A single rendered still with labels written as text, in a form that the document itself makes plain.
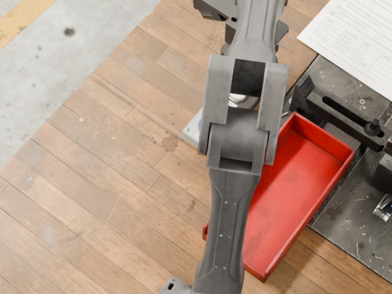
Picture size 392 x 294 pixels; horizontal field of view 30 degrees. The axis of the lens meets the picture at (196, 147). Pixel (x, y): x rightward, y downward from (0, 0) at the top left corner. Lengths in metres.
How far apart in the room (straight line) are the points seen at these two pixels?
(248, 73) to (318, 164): 0.41
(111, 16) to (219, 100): 1.67
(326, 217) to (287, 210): 0.06
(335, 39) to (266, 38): 0.49
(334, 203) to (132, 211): 0.33
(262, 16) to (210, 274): 0.33
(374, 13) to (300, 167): 0.35
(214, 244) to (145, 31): 0.54
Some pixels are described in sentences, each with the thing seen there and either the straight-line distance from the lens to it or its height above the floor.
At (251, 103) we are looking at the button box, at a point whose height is 0.93.
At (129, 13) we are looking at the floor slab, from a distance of 2.48.
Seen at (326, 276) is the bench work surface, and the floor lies 0.90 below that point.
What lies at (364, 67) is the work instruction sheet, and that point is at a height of 0.90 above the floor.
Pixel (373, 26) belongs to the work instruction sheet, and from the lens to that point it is 1.39.
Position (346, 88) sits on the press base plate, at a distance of 1.31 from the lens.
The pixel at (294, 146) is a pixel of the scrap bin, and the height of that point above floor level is 0.90.
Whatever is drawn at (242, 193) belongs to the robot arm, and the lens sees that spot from 0.88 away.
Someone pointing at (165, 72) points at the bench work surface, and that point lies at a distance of 1.30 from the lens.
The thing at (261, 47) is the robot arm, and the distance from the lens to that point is 0.86.
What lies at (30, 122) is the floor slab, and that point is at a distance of 2.32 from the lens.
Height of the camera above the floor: 2.02
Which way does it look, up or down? 65 degrees down
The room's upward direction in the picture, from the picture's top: straight up
